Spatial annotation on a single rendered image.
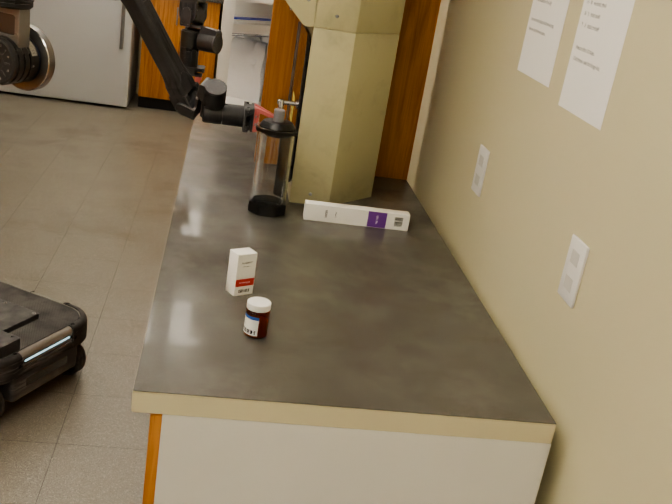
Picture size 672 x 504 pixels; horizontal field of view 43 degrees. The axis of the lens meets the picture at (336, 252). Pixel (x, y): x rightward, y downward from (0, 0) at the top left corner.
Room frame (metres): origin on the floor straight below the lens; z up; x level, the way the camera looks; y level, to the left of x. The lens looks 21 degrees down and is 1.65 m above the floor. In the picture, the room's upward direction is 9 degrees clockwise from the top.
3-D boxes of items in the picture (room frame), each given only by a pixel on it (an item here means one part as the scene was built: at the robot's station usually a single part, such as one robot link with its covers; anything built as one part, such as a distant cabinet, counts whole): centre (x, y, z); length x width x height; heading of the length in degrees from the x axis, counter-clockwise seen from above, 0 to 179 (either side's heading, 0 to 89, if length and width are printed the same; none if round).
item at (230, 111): (2.25, 0.32, 1.15); 0.10 x 0.07 x 0.07; 10
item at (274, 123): (2.13, 0.20, 1.18); 0.09 x 0.09 x 0.07
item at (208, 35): (2.62, 0.50, 1.31); 0.11 x 0.09 x 0.12; 70
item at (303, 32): (2.39, 0.18, 1.19); 0.30 x 0.01 x 0.40; 9
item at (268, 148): (2.13, 0.20, 1.06); 0.11 x 0.11 x 0.21
